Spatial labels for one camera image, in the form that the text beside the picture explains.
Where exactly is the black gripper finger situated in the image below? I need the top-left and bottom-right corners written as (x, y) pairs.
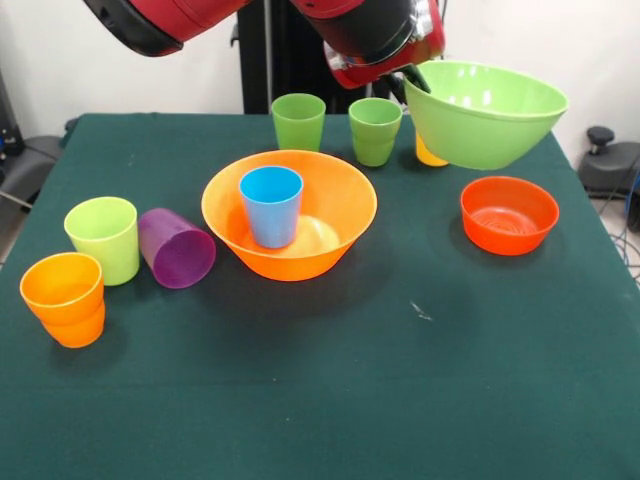
top-left (384, 71), bottom-right (409, 106)
top-left (402, 63), bottom-right (433, 95)

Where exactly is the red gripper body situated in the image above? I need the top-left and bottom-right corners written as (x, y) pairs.
top-left (322, 0), bottom-right (447, 92)

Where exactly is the yellow cup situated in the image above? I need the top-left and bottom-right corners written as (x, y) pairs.
top-left (415, 130), bottom-right (451, 168)

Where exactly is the large green bowl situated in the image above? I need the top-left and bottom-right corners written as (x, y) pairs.
top-left (402, 59), bottom-right (570, 170)

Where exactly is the blue cup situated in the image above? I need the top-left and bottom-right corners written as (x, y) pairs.
top-left (238, 165), bottom-right (305, 249)

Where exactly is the red bowl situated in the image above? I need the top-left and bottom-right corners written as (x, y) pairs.
top-left (460, 175), bottom-right (560, 257)

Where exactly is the large orange bowl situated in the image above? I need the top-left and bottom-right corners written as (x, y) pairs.
top-left (200, 149), bottom-right (379, 282)

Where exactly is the purple cup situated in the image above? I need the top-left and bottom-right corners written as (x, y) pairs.
top-left (137, 207), bottom-right (217, 290)

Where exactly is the grey black device base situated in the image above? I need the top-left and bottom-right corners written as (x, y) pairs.
top-left (0, 134), bottom-right (69, 211)
top-left (578, 124), bottom-right (640, 201)

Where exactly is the dark green tablecloth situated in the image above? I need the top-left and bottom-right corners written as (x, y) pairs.
top-left (0, 112), bottom-right (640, 480)

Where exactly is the lime green cup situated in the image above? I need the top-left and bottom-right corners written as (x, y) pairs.
top-left (63, 195), bottom-right (141, 287)

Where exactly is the black equipment box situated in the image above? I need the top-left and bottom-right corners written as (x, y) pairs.
top-left (0, 67), bottom-right (25, 162)

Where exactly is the orange cup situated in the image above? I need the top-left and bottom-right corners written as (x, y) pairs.
top-left (19, 252), bottom-right (106, 326)
top-left (39, 299), bottom-right (107, 349)

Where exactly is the tangle of floor cables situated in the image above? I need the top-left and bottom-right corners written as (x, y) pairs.
top-left (597, 169), bottom-right (640, 291)

